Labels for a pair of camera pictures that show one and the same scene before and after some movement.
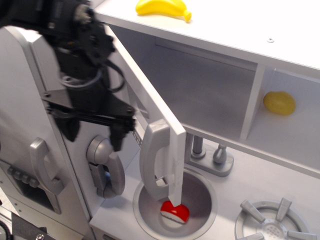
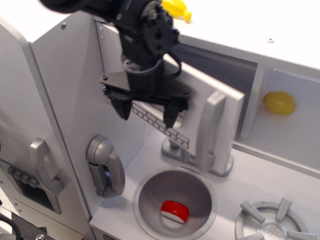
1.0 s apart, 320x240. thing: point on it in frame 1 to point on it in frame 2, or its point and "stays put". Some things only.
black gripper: x=89 y=100 to x=146 y=80
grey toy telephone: x=107 y=168 stays put
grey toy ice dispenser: x=28 y=186 stays put
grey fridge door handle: x=39 y=148 stays put
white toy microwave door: x=163 y=152 to x=213 y=117
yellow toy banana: x=175 y=7 stays put
